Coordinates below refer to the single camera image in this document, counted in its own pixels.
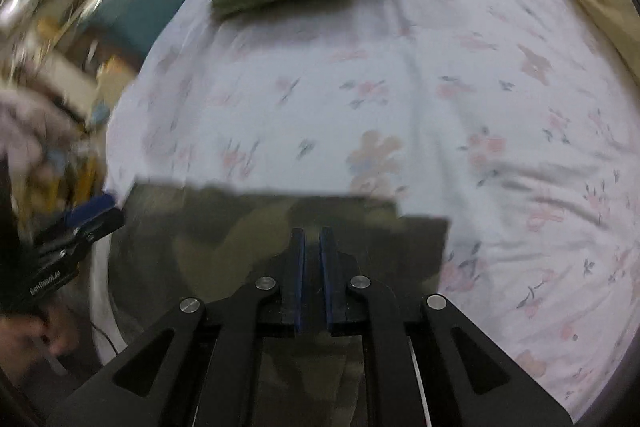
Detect person's left hand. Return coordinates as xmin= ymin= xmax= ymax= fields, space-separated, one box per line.
xmin=0 ymin=306 xmax=67 ymax=387

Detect camouflage pants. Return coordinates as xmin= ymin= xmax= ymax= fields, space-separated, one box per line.
xmin=107 ymin=182 xmax=450 ymax=427

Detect lilac quilted jacket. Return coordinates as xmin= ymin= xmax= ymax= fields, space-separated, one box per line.
xmin=0 ymin=89 xmax=77 ymax=172

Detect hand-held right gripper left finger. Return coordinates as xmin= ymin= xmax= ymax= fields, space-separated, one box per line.
xmin=47 ymin=227 xmax=307 ymax=427

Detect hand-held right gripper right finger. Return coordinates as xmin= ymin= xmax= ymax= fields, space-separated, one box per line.
xmin=319 ymin=227 xmax=573 ymax=427

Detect floral white bed sheet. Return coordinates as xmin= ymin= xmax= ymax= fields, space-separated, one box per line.
xmin=90 ymin=0 xmax=640 ymax=423

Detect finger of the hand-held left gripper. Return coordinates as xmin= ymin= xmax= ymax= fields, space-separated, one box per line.
xmin=31 ymin=207 xmax=126 ymax=259
xmin=62 ymin=193 xmax=116 ymax=226

